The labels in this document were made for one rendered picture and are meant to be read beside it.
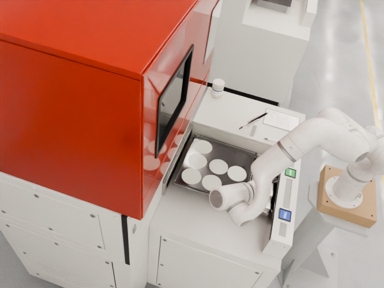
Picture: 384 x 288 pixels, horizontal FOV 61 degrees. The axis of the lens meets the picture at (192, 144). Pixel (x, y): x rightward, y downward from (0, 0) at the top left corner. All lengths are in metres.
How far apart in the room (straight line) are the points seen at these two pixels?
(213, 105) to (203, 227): 0.74
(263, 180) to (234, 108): 0.91
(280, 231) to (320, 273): 1.13
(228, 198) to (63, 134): 0.57
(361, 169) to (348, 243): 1.31
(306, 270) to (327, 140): 1.60
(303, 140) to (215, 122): 0.84
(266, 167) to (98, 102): 0.60
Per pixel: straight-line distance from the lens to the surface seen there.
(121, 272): 1.63
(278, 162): 1.10
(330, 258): 2.73
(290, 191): 1.66
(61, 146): 0.98
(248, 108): 1.99
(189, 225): 1.59
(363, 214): 1.86
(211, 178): 1.66
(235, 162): 1.75
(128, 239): 1.28
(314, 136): 1.09
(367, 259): 2.90
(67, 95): 0.82
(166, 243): 1.66
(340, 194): 1.81
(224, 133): 1.82
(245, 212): 1.13
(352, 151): 1.18
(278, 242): 1.50
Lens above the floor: 2.21
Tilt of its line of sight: 47 degrees down
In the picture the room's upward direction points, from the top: 10 degrees clockwise
